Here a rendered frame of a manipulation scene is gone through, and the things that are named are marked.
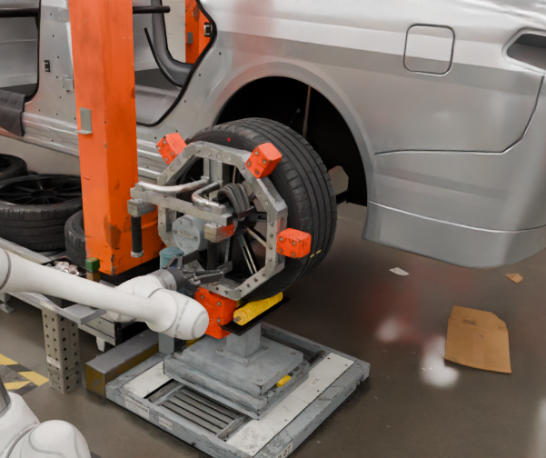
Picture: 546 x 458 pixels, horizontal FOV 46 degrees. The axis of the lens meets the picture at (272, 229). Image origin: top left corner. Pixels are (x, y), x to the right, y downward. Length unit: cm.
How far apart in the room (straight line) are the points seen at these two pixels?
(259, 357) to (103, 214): 85
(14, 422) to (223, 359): 108
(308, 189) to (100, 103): 83
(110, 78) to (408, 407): 178
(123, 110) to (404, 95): 103
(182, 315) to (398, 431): 133
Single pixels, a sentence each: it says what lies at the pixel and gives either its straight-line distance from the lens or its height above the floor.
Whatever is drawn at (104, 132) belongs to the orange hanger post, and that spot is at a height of 111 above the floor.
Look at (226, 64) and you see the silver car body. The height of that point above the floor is 133.
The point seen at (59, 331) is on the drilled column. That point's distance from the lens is 276.
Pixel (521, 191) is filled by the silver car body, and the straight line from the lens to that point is 226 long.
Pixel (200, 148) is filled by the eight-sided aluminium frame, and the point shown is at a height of 111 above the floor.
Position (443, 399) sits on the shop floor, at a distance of 297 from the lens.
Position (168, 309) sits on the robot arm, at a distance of 165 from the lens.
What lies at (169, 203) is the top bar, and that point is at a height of 97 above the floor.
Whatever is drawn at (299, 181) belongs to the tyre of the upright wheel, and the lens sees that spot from 216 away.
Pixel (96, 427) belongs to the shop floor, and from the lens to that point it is 272.
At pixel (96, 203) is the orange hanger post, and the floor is 82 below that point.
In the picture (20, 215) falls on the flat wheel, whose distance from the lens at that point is 353.
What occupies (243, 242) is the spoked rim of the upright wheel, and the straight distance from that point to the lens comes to 236.
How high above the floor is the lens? 168
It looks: 22 degrees down
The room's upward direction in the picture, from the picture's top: 3 degrees clockwise
